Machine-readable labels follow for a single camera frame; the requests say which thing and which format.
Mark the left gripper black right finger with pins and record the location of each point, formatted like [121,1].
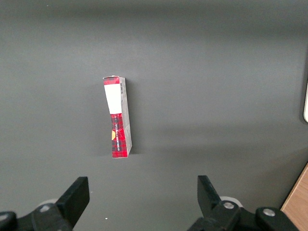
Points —
[209,199]

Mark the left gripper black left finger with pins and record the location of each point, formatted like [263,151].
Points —
[72,202]

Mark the wooden drawer cabinet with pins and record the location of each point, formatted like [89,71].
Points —
[298,207]

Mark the red and grey carton box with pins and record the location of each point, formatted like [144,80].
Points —
[118,134]

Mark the beige rectangular tray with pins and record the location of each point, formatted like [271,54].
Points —
[306,103]

